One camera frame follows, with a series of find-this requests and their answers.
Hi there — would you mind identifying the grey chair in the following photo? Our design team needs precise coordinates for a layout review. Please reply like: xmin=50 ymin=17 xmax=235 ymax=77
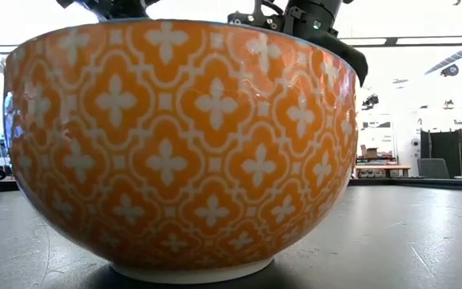
xmin=417 ymin=157 xmax=451 ymax=180

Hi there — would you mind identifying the orange bowl blue interior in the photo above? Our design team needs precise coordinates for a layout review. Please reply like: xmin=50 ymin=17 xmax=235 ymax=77
xmin=2 ymin=18 xmax=359 ymax=285

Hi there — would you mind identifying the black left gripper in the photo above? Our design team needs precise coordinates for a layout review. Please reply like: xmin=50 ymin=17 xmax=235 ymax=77
xmin=55 ymin=0 xmax=162 ymax=22

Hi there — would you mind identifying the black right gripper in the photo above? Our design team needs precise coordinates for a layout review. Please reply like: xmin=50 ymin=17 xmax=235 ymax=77
xmin=227 ymin=0 xmax=370 ymax=88

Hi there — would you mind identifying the wooden table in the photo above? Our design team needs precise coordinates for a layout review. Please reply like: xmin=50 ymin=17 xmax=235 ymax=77
xmin=354 ymin=163 xmax=412 ymax=179

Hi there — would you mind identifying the cardboard box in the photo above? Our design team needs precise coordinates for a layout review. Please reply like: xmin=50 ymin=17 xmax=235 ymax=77
xmin=359 ymin=144 xmax=379 ymax=160

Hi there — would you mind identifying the black partition panel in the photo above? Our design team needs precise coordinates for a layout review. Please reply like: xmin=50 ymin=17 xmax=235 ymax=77
xmin=419 ymin=128 xmax=462 ymax=177

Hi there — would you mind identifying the dark hanging ceiling device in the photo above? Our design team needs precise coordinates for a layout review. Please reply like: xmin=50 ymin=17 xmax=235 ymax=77
xmin=361 ymin=94 xmax=379 ymax=110
xmin=440 ymin=63 xmax=460 ymax=77

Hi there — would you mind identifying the black table mat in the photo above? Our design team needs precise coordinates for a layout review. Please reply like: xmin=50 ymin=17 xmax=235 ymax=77
xmin=0 ymin=184 xmax=462 ymax=289

